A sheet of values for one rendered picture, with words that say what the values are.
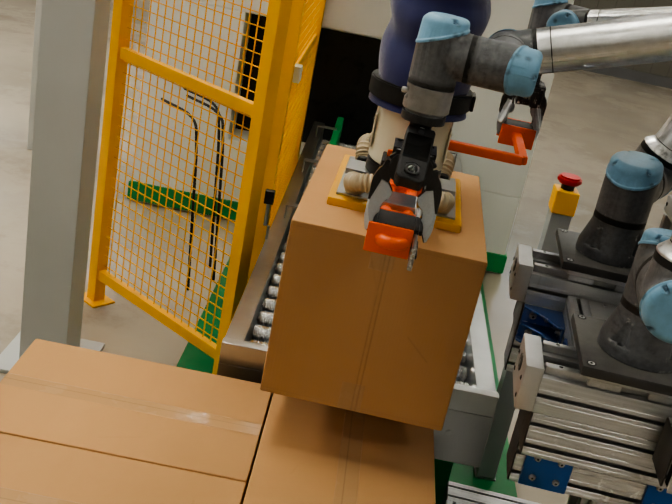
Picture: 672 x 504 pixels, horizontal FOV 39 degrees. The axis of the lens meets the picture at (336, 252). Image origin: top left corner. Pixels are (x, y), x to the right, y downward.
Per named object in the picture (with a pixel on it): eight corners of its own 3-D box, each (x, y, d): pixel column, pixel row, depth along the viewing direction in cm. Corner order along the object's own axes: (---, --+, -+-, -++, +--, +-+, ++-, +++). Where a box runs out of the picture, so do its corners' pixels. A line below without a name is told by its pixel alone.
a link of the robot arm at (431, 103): (454, 95, 146) (402, 84, 146) (447, 124, 147) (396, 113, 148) (454, 86, 153) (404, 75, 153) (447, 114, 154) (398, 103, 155)
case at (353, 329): (300, 282, 260) (327, 143, 245) (443, 314, 259) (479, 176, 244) (259, 390, 204) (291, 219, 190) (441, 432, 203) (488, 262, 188)
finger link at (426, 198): (441, 230, 161) (433, 178, 158) (441, 242, 155) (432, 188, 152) (423, 233, 161) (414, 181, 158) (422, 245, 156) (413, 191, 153)
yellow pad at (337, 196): (343, 161, 233) (347, 141, 232) (383, 169, 233) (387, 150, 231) (325, 204, 202) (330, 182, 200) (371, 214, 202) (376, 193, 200)
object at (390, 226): (367, 232, 162) (373, 205, 160) (409, 241, 161) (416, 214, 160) (362, 250, 154) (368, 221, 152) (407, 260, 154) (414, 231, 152)
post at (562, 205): (473, 465, 315) (554, 183, 278) (493, 469, 315) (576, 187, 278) (474, 477, 309) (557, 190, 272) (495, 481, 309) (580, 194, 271)
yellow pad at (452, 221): (418, 177, 233) (423, 158, 231) (459, 186, 232) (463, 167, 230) (413, 224, 201) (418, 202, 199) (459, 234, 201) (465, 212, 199)
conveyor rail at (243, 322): (307, 158, 460) (313, 120, 453) (318, 160, 460) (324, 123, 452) (211, 405, 246) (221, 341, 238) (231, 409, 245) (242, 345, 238)
